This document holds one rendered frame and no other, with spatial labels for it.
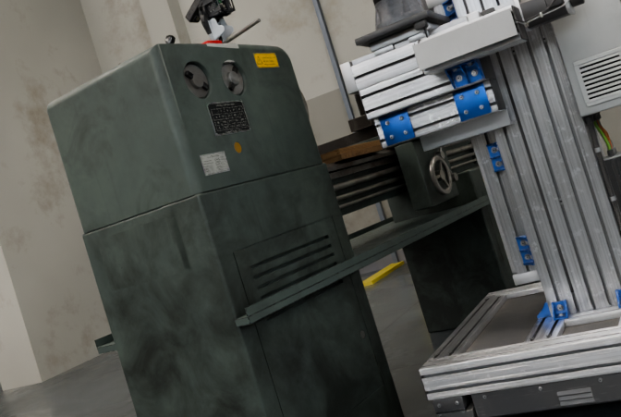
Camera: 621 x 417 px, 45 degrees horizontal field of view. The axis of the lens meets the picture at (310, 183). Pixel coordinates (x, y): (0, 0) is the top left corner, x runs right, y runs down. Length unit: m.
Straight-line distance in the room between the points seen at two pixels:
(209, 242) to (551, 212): 0.99
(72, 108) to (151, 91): 0.31
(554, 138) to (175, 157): 1.07
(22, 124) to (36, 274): 1.33
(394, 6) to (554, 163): 0.64
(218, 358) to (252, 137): 0.61
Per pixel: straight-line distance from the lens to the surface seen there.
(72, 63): 7.66
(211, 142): 1.94
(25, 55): 7.28
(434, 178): 2.86
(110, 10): 7.86
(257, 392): 1.91
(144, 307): 2.09
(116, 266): 2.13
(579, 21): 2.17
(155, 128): 1.93
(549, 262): 2.28
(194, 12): 2.38
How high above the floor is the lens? 0.77
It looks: 1 degrees up
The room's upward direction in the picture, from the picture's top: 17 degrees counter-clockwise
